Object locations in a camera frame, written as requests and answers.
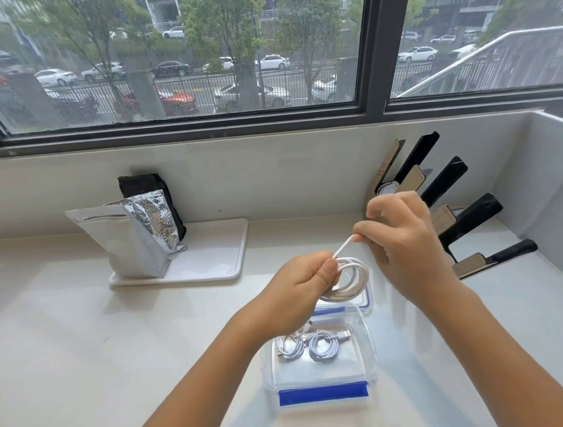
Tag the person's right hand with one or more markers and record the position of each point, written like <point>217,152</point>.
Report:
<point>409,246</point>

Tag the person's left hand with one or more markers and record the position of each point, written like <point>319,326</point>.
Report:
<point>290,294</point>

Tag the clear container lid blue seal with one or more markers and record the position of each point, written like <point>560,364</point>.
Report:
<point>368,303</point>

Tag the clear plastic container blue clips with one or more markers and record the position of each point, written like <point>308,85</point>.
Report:
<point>352,369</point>

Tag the person's right forearm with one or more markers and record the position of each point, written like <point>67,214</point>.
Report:
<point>501,356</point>

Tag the person's left forearm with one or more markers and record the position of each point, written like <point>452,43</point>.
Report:
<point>206,378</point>

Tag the white cup lid stack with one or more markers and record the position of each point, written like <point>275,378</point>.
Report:
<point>387,189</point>

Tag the cardboard cup dispenser rack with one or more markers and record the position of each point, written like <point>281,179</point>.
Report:
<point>470,215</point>

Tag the white rectangular tray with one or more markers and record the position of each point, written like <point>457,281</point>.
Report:
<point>211,255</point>

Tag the silver foil bag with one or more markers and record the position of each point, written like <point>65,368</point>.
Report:
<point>123,242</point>

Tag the black bag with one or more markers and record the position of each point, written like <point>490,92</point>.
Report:
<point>140,182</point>

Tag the beige car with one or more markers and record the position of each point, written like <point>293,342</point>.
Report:
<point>277,97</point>

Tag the white stair railing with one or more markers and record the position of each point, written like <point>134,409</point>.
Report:
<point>475,57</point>

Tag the red car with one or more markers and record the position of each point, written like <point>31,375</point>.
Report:
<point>178,102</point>

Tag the black window frame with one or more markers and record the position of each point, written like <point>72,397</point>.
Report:
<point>374,66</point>

